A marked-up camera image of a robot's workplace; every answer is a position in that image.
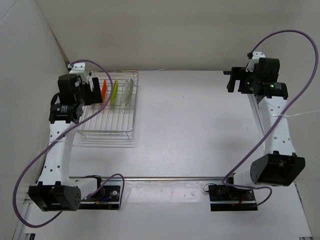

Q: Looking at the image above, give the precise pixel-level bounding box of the orange plate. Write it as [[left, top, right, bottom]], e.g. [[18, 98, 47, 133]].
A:
[[100, 80, 108, 106]]

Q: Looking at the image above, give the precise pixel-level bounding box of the green plate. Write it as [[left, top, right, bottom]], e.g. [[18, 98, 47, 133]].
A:
[[109, 79, 119, 106]]

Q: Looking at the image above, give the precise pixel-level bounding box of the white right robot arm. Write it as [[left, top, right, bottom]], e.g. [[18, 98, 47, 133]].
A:
[[224, 52, 306, 200]]

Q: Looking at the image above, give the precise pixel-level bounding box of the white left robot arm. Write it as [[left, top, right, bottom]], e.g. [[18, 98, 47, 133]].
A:
[[28, 73, 105, 212]]

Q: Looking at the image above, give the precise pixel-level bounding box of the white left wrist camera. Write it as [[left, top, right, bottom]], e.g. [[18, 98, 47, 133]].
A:
[[67, 62, 89, 84]]

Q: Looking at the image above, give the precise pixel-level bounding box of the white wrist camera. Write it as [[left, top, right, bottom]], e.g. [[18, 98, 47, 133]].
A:
[[67, 62, 89, 84], [245, 51, 266, 73]]

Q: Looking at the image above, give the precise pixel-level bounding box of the metal wire dish rack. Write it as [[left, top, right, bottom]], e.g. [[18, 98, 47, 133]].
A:
[[77, 70, 139, 143]]

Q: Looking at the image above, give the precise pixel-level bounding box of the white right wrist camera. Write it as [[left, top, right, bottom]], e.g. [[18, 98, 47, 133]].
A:
[[245, 51, 266, 73]]

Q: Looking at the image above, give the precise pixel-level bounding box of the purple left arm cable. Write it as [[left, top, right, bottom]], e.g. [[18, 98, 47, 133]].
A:
[[12, 59, 125, 229]]

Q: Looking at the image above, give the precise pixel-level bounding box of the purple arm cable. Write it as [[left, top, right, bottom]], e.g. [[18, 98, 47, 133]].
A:
[[12, 59, 125, 229], [221, 29, 319, 207]]

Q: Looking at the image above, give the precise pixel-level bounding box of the white cable tie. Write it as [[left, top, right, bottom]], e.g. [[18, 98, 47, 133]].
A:
[[271, 110, 320, 118]]

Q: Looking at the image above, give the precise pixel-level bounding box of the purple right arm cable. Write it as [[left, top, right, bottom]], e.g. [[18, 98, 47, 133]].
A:
[[221, 29, 319, 207]]

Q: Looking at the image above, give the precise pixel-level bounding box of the aluminium rail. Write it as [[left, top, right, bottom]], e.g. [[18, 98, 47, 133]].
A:
[[69, 176, 235, 181]]

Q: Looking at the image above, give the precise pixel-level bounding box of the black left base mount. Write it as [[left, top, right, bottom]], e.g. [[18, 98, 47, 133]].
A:
[[79, 173, 125, 210]]

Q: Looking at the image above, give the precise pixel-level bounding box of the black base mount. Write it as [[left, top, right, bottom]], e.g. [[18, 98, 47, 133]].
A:
[[79, 173, 125, 210], [202, 183, 258, 212]]

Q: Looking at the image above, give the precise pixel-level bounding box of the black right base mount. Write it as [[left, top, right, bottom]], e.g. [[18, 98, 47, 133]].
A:
[[202, 183, 258, 212]]

